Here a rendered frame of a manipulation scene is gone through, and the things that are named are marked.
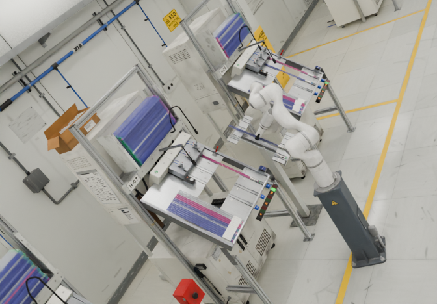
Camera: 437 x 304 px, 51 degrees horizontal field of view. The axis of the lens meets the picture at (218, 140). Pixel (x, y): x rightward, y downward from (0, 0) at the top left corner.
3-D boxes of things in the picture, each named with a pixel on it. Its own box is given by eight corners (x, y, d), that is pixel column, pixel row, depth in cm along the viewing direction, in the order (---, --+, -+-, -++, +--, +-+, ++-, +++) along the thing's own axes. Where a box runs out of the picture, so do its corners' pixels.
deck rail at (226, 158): (268, 180, 354) (270, 175, 349) (267, 181, 353) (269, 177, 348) (186, 142, 368) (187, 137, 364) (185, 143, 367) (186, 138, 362)
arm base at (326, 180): (341, 169, 310) (329, 149, 303) (340, 188, 295) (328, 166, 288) (315, 177, 319) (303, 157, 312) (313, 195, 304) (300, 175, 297)
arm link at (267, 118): (259, 117, 353) (261, 126, 348) (264, 106, 343) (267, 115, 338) (269, 117, 356) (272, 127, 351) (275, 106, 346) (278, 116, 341)
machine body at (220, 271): (280, 240, 398) (244, 188, 374) (249, 310, 353) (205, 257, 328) (224, 242, 440) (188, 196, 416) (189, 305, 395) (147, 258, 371)
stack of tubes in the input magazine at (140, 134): (177, 121, 351) (157, 93, 340) (141, 165, 318) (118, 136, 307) (166, 124, 359) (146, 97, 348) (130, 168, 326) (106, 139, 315)
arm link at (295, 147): (326, 159, 294) (310, 130, 285) (303, 176, 293) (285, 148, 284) (318, 153, 305) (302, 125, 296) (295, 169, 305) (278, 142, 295)
